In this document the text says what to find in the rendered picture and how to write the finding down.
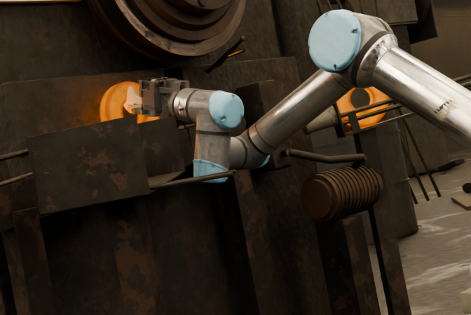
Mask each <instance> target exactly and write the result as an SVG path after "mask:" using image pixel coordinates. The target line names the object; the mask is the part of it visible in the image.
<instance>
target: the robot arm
mask: <svg viewBox="0 0 471 315"><path fill-rule="evenodd" d="M308 47H309V53H310V56H311V58H312V60H313V62H314V63H315V64H316V65H317V66H318V67H319V68H320V69H319V70H318V71H316V73H314V74H313V75H312V76H311V77H310V78H308V79H307V80H306V81H304V82H303V83H302V84H301V85H300V86H299V87H298V88H296V89H295V90H294V91H293V92H291V93H290V94H289V95H288V96H287V97H286V98H284V99H283V100H282V101H281V102H279V103H278V104H277V105H276V106H274V108H272V109H271V110H270V111H269V112H267V113H266V114H265V115H264V116H262V117H261V118H260V119H259V120H258V121H257V122H256V123H254V124H253V125H252V126H251V127H250V128H248V129H247V130H246V131H245V132H244V133H242V134H241V135H239V136H238V137H231V129H232V128H235V127H236V126H238V125H239V124H240V122H241V119H242V118H243V115H244V106H243V102H242V100H241V99H240V98H239V97H238V96H237V95H235V94H232V93H227V92H224V91H209V90H201V89H196V88H189V81H182V80H177V79H173V78H167V77H162V79H157V78H150V79H145V80H139V93H138V95H137V94H136V92H135V89H134V87H133V86H129V87H128V94H127V100H126V103H125V104H124V105H123V106H124V107H125V109H126V110H127V111H128V112H130V113H131V114H141V115H144V116H151V117H156V116H159V117H160V118H161V119H162V118H166V117H170V116H175V118H176V122H177V129H178V128H179V125H180V122H181V121H183V122H187V123H196V143H195V152H194V160H193V176H194V177H198V176H201V175H209V174H213V173H220V172H224V171H228V170H254V169H256V168H260V167H262V166H264V165H265V164H266V163H267V162H268V160H269V158H270V156H271V153H272V152H274V151H275V150H276V149H277V148H278V147H280V146H281V145H283V144H284V143H285V142H286V141H288V139H290V138H291V137H292V136H294V135H295V134H296V133H298V132H299V131H300V130H301V129H302V128H304V127H305V126H307V125H308V124H309V123H310V122H311V121H312V120H314V119H315V118H316V117H318V116H319V115H320V114H321V113H323V112H324V111H325V110H326V109H328V108H329V107H331V106H332V105H333V104H334V103H335V102H336V101H338V100H339V99H340V98H342V97H343V96H344V95H345V94H346V93H348V92H349V91H350V90H352V89H353V88H362V89H365V88H370V87H374V88H376V89H378V90H379V91H381V92H382V93H384V94H386V95H387V96H388V97H390V98H392V99H393V100H395V101H396V102H398V103H400V104H401V105H403V106H404V107H406V108H407V109H409V110H410V111H412V112H413V113H415V114H417V115H418V116H420V117H421V118H422V119H425V120H426V121H427V122H429V123H431V124H432V125H434V126H435V127H437V128H438V129H440V130H441V131H443V132H444V133H446V134H447V135H449V136H451V137H452V138H453V139H455V140H457V141H459V142H460V143H461V144H463V145H465V146H466V147H468V148H469V149H471V91H469V90H468V89H466V88H464V87H463V86H461V85H460V84H458V83H456V82H455V81H453V80H451V79H450V78H448V77H446V76H444V75H443V74H441V73H440V72H438V71H437V70H435V69H433V68H431V67H430V66H428V65H427V64H425V63H424V62H421V61H420V60H418V59H417V58H415V57H414V56H412V55H410V54H408V53H407V52H405V51H403V50H402V49H401V48H399V47H398V43H397V38H396V36H395V35H394V34H393V31H392V29H391V28H390V27H389V25H388V24H387V23H386V22H384V21H383V20H382V19H380V18H377V17H374V16H371V15H363V14H359V13H353V12H351V11H348V10H344V9H341V10H334V11H329V12H327V13H325V14H323V15H321V16H320V17H319V18H318V19H317V20H316V22H315V23H314V25H313V26H312V29H311V31H310V34H309V38H308Z"/></svg>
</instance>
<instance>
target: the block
mask: <svg viewBox="0 0 471 315"><path fill-rule="evenodd" d="M235 93H236V95H237V96H238V97H239V98H240V99H241V100H242V102H243V106H244V115H243V116H244V119H245V121H246V126H245V127H246V130H247V129H248V128H250V127H251V126H252V125H253V124H254V123H256V122H257V121H258V120H259V119H260V118H261V117H262V116H264V115H265V114H266V113H267V112H269V111H270V110H271V109H272V108H274V106H276V105H277V104H278V103H279V102H281V101H282V100H281V96H280V89H279V85H278V82H277V81H276V80H266V81H257V82H254V83H250V84H247V85H244V86H239V87H238V88H237V89H236V90H235ZM283 149H291V146H290V142H289V139H288V141H286V142H285V143H284V144H283V145H281V146H280V147H278V148H277V149H276V150H275V151H274V152H272V153H271V156H270V158H269V160H268V162H267V163H266V164H265V165H264V166H262V167H260V168H256V169H254V170H251V171H252V173H264V172H268V171H273V170H280V169H283V168H289V167H291V166H292V165H293V164H294V161H293V157H291V156H286V157H283V156H282V155H281V151H282V150H283Z"/></svg>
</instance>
